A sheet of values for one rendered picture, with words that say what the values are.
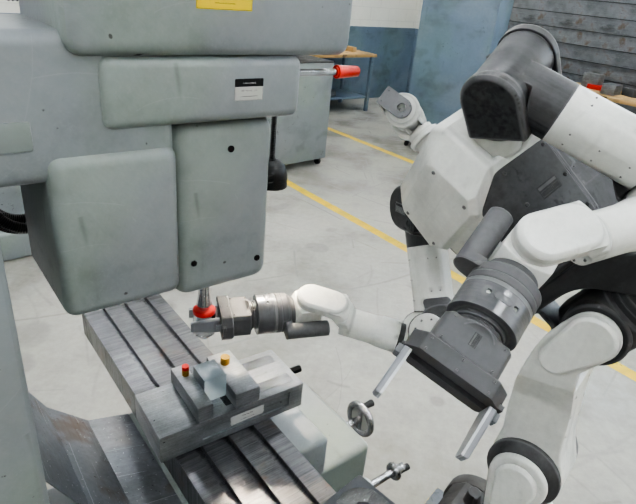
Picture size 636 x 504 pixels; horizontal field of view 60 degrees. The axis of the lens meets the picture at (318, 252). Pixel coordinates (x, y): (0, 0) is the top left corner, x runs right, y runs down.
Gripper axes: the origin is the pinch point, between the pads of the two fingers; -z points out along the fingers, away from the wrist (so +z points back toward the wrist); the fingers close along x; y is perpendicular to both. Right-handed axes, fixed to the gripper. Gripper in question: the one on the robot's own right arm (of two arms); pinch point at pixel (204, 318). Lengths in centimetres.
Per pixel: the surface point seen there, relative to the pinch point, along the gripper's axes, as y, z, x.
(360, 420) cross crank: 55, 49, -18
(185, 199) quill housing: -32.1, -3.8, 12.1
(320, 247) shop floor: 119, 111, -260
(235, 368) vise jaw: 14.5, 6.9, -0.3
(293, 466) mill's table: 25.5, 16.3, 20.1
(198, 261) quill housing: -20.1, -1.8, 11.5
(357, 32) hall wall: 11, 329, -828
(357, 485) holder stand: 6.9, 20.7, 41.9
